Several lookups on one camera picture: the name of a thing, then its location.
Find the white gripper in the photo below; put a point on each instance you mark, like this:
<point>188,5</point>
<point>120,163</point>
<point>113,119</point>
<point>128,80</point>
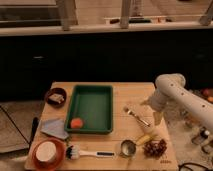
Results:
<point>157,101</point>

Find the silver metal fork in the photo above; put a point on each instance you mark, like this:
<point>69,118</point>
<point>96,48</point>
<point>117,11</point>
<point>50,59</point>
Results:
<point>130,112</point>

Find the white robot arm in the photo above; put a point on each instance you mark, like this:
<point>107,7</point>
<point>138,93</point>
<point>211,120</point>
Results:
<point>171,86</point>

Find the green plastic tray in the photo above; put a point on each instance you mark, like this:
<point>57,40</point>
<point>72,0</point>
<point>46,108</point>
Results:
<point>93,104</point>

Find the bunch of red grapes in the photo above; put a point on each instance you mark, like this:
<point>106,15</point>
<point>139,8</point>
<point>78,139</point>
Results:
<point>155,149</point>

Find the silver metal measuring cup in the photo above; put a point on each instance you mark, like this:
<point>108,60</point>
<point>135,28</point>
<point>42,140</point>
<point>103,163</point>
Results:
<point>127,148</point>

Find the orange round fruit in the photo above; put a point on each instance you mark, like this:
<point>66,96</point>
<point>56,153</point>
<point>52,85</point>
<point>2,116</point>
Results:
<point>76,123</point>

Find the blue grey folded cloth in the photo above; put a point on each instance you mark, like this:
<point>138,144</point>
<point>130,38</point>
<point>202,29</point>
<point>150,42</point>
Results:
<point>55,128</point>

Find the dark brown bowl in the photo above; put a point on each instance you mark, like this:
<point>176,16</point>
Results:
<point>56,97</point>

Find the white round cup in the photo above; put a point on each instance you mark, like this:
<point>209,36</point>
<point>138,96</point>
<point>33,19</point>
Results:
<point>46,152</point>

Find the orange plate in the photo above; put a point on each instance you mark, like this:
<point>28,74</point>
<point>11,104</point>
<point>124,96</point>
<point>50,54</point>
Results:
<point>55,164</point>

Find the white handled dish brush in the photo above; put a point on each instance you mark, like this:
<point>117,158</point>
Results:
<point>74,152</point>

